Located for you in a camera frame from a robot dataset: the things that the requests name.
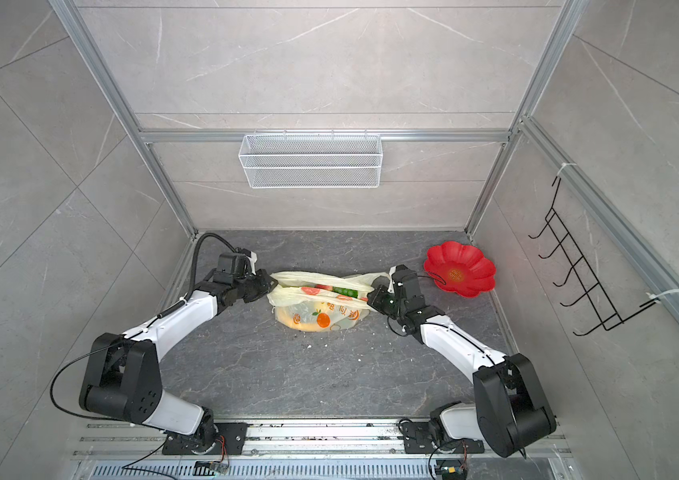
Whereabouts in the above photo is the red flower-shaped plastic bowl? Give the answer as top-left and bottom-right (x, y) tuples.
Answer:
(423, 241), (497, 298)

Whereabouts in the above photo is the cream plastic bag fruit print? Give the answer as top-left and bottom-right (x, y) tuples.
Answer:
(266, 271), (389, 332)

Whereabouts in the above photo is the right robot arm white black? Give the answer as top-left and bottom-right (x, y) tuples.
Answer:
(367, 265), (557, 458)

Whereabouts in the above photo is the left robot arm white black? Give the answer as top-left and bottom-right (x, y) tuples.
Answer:
(78, 269), (277, 439)

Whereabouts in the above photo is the green grape bunch fake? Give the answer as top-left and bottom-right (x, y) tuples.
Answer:
(332, 287), (359, 298)

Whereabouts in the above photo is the red strawberry fake fruit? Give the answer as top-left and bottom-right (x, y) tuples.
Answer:
(301, 287), (322, 296)

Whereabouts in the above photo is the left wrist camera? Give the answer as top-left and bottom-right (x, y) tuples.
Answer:
(216, 251), (255, 278)

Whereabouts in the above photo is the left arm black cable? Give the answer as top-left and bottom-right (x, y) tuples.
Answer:
(185, 232), (238, 301)

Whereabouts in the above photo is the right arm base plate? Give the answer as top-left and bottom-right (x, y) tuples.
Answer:
(397, 418), (485, 454)

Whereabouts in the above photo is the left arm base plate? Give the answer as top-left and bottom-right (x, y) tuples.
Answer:
(161, 422), (248, 455)

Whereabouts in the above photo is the white wire mesh basket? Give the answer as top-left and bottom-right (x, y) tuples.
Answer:
(238, 133), (383, 189)

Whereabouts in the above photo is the black wire hook rack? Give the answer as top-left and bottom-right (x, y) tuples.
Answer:
(527, 177), (659, 338)

